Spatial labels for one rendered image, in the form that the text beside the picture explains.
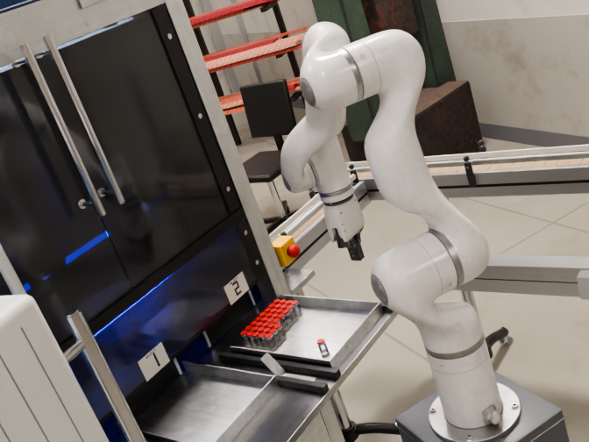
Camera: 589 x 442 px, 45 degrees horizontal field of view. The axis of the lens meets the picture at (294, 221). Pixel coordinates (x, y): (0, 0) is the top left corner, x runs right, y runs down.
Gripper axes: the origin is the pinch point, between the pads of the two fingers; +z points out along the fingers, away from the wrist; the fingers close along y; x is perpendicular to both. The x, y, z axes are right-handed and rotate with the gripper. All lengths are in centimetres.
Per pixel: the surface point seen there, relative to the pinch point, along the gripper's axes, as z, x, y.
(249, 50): 14, -356, -381
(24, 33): -74, -39, 36
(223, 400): 22.2, -25.8, 36.4
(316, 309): 22.3, -23.9, -4.6
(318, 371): 20.7, -4.5, 22.3
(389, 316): 22.5, 0.5, -4.7
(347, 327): 22.2, -8.8, 2.3
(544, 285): 63, 9, -84
